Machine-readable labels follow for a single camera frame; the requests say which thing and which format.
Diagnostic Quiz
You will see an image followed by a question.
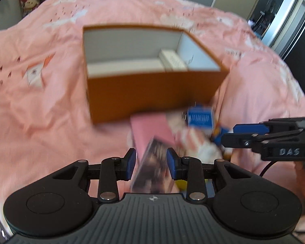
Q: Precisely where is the photo printed card pack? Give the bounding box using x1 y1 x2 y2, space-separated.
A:
131 136 178 195

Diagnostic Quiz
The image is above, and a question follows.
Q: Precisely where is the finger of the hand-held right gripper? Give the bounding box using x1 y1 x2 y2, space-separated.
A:
221 132 263 148
233 121 272 135

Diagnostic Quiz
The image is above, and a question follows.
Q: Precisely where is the small blue box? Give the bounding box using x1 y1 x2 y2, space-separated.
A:
187 105 215 133

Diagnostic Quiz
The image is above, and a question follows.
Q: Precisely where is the white pink striped packet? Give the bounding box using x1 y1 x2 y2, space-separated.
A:
173 127 223 161

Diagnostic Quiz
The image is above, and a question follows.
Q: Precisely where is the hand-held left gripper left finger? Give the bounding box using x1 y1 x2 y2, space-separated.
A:
52 148 138 204

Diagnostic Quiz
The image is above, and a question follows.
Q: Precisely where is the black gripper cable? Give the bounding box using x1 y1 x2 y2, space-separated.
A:
259 161 275 177

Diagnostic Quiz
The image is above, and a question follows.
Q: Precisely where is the orange cardboard box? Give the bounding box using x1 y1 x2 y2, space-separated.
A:
83 25 229 124

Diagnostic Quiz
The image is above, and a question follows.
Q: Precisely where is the silver sliding door frame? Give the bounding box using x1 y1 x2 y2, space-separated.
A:
248 0 305 56

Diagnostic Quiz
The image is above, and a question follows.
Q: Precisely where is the white item in box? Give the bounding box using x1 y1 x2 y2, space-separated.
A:
159 49 187 71

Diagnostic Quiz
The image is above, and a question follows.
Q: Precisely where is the pink cloud printed blanket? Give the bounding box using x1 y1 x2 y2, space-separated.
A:
0 0 305 210

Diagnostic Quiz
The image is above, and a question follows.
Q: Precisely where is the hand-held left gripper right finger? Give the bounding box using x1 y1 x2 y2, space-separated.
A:
166 147 253 204

